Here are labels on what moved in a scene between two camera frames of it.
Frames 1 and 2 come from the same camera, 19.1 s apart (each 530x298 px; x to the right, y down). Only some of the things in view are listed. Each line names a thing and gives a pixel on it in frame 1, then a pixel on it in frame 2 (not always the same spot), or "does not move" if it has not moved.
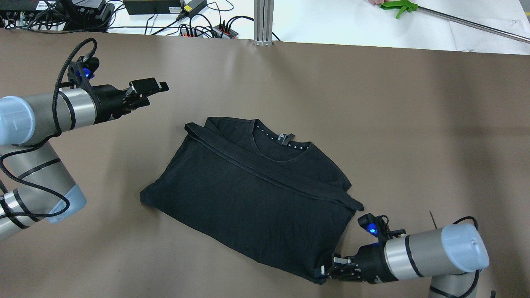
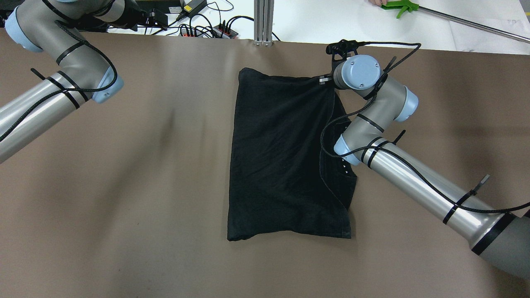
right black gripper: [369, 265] -> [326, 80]
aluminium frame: [263, 12] does not move
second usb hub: [189, 32] does not move
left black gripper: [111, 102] -> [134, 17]
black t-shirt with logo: [285, 202] -> [286, 176]
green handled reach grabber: [410, 6] does not move
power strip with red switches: [222, 31] does not move
